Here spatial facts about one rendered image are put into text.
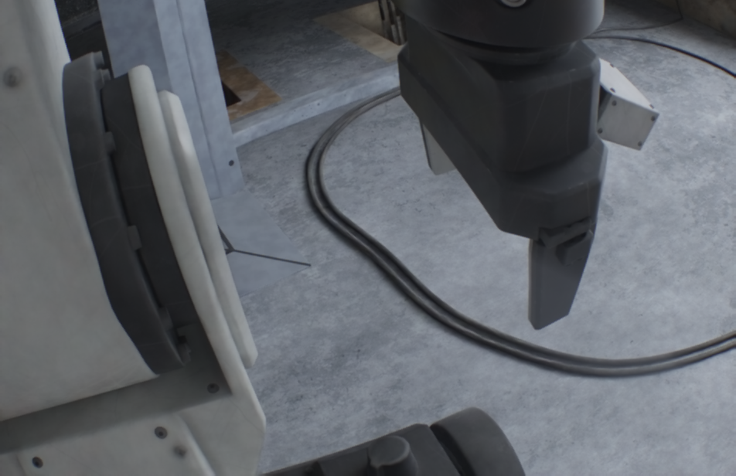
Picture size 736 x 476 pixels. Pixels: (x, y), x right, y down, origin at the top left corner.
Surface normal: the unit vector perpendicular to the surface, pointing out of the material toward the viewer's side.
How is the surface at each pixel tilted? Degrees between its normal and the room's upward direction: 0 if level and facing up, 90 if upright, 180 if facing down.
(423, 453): 0
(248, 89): 0
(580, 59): 11
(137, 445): 60
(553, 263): 101
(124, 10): 90
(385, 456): 0
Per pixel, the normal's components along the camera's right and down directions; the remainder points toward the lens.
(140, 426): 0.22, 0.04
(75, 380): 0.38, 0.77
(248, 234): 0.00, -0.86
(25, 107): 0.36, 0.63
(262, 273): -0.07, -0.71
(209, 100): 0.63, 0.36
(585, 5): 0.58, 0.55
